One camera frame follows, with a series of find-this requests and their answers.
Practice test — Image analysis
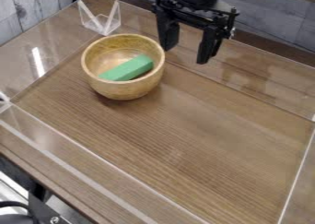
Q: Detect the black metal table bracket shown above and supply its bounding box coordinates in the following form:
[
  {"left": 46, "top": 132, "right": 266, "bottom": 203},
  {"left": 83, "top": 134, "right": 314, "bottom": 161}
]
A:
[{"left": 29, "top": 194, "right": 71, "bottom": 224}]

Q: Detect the black cable under table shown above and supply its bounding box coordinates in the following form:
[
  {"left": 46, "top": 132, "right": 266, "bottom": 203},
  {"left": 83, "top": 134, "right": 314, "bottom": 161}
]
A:
[{"left": 0, "top": 200, "right": 33, "bottom": 217}]

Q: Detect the green rectangular block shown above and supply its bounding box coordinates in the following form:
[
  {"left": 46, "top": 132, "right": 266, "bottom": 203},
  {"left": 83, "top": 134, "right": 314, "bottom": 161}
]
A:
[{"left": 99, "top": 54, "right": 154, "bottom": 81}]

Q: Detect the clear acrylic corner bracket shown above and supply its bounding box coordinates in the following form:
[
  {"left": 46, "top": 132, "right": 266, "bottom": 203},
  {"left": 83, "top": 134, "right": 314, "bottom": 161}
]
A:
[{"left": 78, "top": 0, "right": 121, "bottom": 36}]

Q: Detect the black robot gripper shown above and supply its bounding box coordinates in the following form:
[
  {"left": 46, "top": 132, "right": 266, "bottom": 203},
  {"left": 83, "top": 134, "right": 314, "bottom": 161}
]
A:
[{"left": 155, "top": 0, "right": 240, "bottom": 65}]

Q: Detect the wooden bowl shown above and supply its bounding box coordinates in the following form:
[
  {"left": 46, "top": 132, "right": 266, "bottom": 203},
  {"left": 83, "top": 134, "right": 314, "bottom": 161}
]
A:
[{"left": 82, "top": 33, "right": 166, "bottom": 100}]

